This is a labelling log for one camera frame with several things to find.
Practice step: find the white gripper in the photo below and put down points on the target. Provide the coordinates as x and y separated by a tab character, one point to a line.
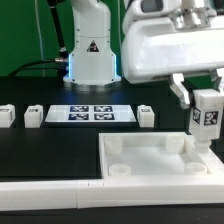
153	48

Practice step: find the white square table top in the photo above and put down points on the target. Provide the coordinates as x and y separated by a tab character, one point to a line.
153	153

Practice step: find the white L-shaped obstacle fence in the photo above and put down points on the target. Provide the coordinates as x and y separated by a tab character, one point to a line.
191	188

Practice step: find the white marker base plate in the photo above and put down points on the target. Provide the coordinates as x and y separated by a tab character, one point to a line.
90	114

